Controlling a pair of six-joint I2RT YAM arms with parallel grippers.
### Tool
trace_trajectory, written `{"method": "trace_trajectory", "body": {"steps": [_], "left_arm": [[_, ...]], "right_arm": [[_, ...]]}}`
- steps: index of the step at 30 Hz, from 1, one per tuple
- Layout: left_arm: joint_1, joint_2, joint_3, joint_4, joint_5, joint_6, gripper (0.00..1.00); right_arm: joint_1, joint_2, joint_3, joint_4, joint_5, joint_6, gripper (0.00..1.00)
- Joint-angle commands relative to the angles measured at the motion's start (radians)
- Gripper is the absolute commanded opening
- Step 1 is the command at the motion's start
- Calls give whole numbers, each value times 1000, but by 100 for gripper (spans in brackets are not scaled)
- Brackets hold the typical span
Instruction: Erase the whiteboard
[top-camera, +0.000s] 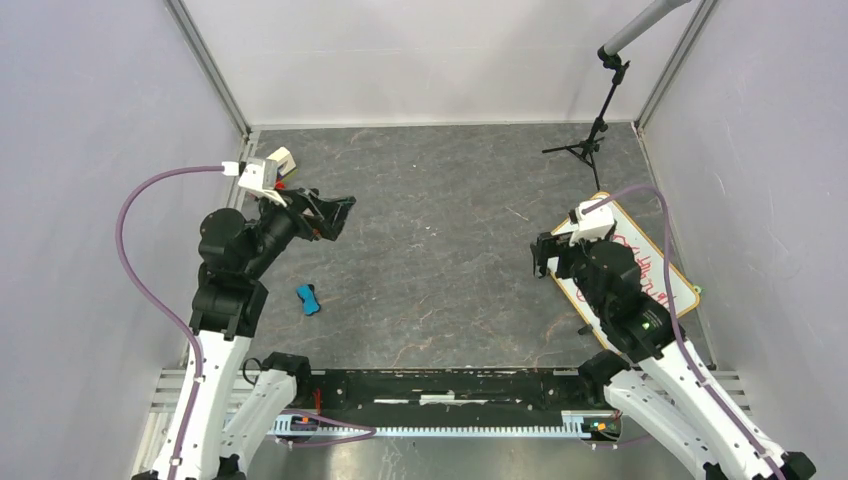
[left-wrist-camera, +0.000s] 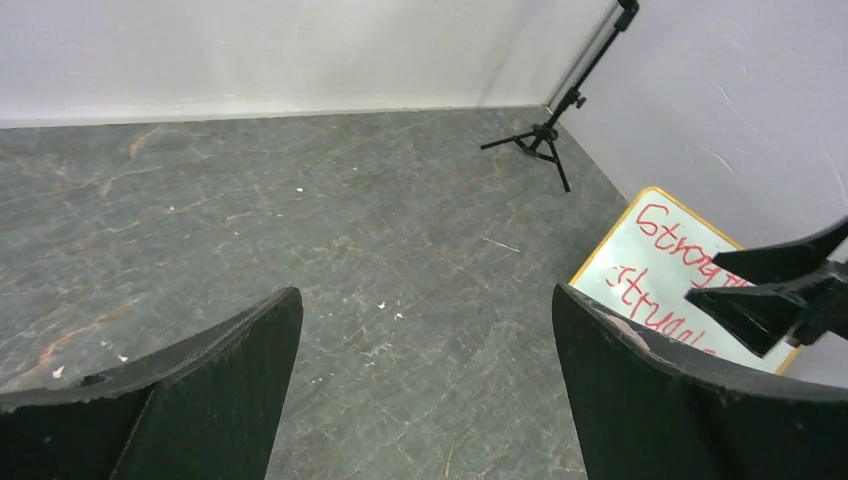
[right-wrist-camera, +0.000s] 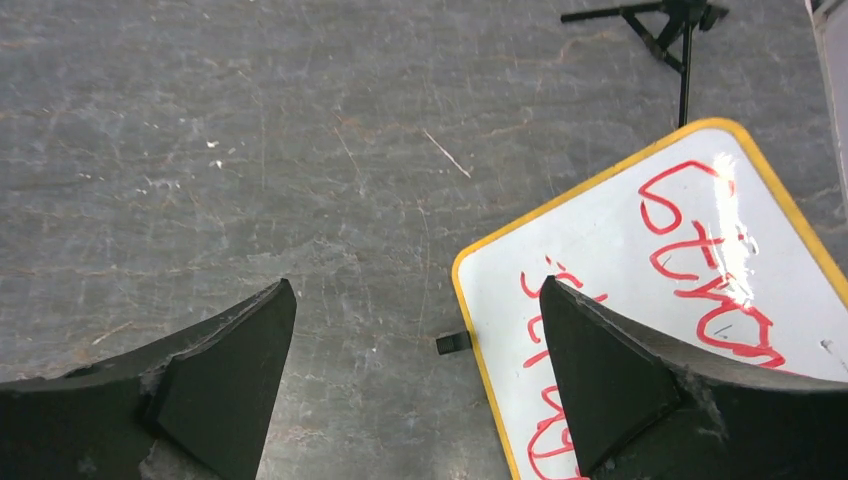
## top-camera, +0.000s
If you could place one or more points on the grey pole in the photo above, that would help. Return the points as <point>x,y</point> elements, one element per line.
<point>645,20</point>

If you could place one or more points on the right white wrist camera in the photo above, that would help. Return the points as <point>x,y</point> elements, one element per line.
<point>593,221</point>

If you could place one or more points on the black tripod stand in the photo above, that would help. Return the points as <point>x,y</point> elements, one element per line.
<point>585,149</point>

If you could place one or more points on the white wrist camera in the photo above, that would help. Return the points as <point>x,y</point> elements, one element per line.
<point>251,177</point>
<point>593,221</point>

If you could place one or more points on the blue whiteboard eraser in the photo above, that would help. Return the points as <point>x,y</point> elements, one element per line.
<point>309,301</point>

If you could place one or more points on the white whiteboard yellow frame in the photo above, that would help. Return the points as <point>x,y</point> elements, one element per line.
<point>649,256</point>

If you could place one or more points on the colourful toy block stack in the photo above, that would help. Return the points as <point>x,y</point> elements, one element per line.
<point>280,165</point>

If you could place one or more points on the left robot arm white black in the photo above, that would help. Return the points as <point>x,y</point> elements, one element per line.
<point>204,441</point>

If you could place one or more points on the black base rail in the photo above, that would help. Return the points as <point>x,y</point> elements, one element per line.
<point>452,398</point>

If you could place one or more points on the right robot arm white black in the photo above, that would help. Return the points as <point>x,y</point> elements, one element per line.
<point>654,374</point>

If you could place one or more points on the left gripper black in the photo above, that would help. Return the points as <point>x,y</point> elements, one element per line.
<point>332,211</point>

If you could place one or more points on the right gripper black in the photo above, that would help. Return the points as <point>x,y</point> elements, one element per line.
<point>548,245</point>

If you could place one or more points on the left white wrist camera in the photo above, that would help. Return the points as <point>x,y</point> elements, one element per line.
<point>251,177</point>

